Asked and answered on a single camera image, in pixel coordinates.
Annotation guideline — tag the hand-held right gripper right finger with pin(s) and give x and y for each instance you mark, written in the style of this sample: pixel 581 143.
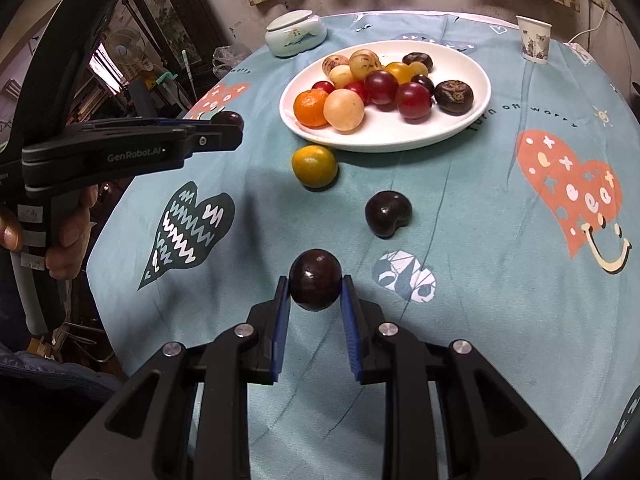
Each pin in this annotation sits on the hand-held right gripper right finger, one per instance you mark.
pixel 350 330

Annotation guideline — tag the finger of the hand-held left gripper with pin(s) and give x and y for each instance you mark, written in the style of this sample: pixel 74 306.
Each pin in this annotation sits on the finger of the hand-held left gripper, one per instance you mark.
pixel 100 157
pixel 140 122

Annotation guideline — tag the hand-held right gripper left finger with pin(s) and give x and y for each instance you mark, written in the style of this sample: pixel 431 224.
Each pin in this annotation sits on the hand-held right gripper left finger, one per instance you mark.
pixel 281 330

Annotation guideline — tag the dark purple plum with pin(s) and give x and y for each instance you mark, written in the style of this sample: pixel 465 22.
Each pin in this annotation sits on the dark purple plum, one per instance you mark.
pixel 425 84
pixel 227 119
pixel 316 280

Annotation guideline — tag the orange mandarin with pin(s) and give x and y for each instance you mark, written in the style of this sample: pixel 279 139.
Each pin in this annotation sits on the orange mandarin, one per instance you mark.
pixel 309 108

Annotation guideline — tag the brown blotched beige fruit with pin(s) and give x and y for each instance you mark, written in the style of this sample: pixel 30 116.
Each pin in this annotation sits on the brown blotched beige fruit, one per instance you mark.
pixel 333 62

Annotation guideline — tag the smooth pale beige fruit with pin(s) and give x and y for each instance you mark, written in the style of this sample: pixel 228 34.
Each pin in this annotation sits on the smooth pale beige fruit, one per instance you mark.
pixel 344 110

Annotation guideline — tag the white plate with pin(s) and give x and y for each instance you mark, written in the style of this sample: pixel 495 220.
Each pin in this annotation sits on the white plate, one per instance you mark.
pixel 425 130

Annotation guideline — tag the large spotted beige fruit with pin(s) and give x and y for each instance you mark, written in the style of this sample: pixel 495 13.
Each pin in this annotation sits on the large spotted beige fruit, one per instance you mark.
pixel 365 62

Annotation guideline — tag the large dark red plum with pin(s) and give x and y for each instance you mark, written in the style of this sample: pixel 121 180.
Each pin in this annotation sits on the large dark red plum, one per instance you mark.
pixel 381 88

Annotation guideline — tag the small yellow-orange mandarin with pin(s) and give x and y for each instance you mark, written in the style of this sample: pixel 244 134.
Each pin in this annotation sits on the small yellow-orange mandarin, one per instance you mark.
pixel 398 72

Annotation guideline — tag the small tan longan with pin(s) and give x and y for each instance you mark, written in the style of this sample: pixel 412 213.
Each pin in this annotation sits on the small tan longan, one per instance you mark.
pixel 419 69

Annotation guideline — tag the small dark ridged fruit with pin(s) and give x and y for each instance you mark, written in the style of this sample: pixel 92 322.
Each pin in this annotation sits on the small dark ridged fruit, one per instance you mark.
pixel 414 57

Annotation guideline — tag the person's left hand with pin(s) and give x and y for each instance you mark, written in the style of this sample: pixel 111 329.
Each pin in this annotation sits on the person's left hand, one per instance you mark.
pixel 70 240

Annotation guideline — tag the teal broom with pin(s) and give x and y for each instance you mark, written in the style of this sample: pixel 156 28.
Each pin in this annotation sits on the teal broom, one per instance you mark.
pixel 167 77

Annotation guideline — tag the white standing fan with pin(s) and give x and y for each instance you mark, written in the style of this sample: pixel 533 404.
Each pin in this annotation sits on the white standing fan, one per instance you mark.
pixel 122 50

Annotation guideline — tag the framed picture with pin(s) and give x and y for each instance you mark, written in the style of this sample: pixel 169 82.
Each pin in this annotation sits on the framed picture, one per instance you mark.
pixel 162 10

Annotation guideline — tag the clear plastic bag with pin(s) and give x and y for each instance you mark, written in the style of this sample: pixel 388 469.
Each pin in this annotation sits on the clear plastic bag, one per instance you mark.
pixel 230 57

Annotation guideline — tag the heart-shaped dark plum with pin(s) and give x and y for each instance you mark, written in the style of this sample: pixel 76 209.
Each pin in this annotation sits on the heart-shaped dark plum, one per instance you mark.
pixel 388 212

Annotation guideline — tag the blue printed tablecloth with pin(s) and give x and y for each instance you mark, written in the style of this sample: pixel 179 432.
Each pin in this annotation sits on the blue printed tablecloth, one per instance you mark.
pixel 475 270

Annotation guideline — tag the green-yellow mandarin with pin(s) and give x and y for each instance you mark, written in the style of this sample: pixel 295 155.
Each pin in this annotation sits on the green-yellow mandarin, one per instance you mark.
pixel 315 166

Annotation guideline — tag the pale green lidded ceramic jar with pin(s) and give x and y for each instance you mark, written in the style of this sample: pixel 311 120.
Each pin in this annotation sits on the pale green lidded ceramic jar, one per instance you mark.
pixel 295 35

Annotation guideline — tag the person's blue clothing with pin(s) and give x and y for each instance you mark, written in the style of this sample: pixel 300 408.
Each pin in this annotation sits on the person's blue clothing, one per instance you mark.
pixel 50 375

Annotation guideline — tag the printed paper cup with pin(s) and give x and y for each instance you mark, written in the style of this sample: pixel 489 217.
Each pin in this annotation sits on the printed paper cup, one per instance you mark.
pixel 534 40

